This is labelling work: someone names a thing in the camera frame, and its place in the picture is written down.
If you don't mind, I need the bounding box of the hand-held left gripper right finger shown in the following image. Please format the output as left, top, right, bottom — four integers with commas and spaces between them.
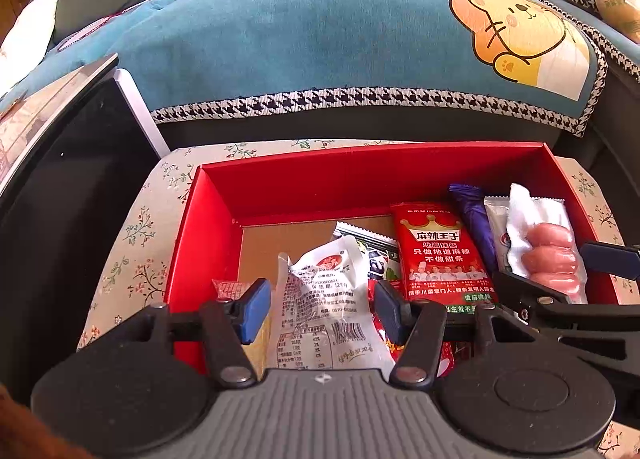
374, 280, 538, 388

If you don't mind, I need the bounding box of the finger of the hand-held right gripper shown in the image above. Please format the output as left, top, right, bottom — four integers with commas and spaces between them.
492, 270, 576, 312
580, 241, 640, 283

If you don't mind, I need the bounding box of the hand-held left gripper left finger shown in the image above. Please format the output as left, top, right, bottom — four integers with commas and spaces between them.
131, 279, 272, 388

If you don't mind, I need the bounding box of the pink sausage packet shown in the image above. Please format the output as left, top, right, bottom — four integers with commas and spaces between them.
505, 183, 588, 305

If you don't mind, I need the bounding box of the red crinkled snack packet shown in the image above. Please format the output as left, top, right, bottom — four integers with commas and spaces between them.
367, 279, 456, 375

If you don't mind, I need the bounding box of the green white wafer packet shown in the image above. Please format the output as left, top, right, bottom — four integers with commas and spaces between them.
332, 221, 403, 282

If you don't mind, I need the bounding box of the white pastry packet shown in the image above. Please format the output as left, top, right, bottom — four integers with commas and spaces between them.
265, 236, 398, 375

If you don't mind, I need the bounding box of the white green label packet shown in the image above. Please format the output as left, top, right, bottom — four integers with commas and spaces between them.
483, 195, 566, 275

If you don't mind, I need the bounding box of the red green snack packet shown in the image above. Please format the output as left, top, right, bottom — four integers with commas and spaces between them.
390, 201, 497, 315

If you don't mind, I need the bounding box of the purple biscuit packet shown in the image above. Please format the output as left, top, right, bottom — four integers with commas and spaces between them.
447, 183, 500, 275

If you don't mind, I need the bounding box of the red cardboard box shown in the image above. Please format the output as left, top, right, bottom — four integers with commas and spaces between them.
164, 141, 621, 375

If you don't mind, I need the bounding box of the floral cloth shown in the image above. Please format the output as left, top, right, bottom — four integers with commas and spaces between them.
77, 139, 640, 459

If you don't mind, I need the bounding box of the black glossy table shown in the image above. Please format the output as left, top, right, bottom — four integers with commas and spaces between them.
0, 54, 171, 405

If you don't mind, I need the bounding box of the blue lion print sofa cover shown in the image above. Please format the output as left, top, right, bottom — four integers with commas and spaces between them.
0, 0, 608, 137

